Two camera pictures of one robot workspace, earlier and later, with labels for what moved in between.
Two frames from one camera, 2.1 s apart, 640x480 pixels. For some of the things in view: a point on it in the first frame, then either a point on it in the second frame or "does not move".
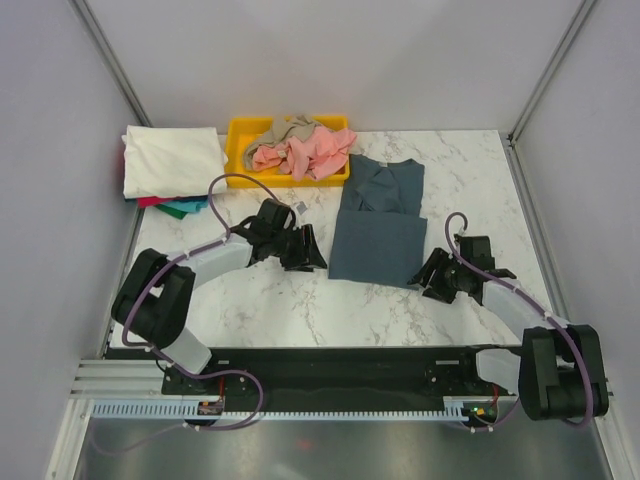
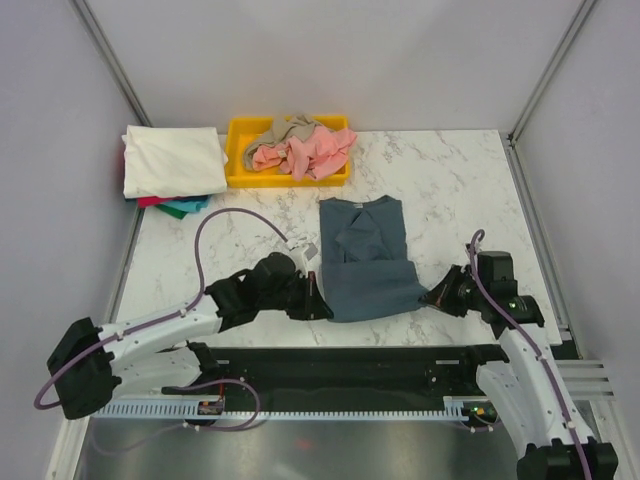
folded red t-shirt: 149,201 does not move
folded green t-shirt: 174,213 does not move
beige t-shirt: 282,129 does not move
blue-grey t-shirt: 378,236 → 365,271
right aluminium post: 573,29 does not move
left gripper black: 307,256 → 312,306
